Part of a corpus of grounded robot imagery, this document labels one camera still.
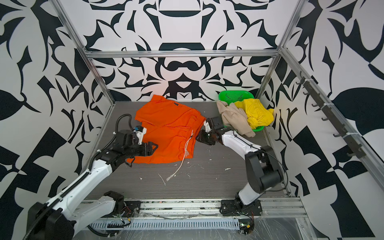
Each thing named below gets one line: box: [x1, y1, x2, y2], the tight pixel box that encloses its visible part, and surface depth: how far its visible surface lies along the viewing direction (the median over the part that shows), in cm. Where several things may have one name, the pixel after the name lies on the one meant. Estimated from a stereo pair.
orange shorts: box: [126, 94, 206, 164], surface depth 104 cm
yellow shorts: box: [234, 98, 275, 129], surface depth 101 cm
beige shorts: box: [216, 100, 256, 138], surface depth 94 cm
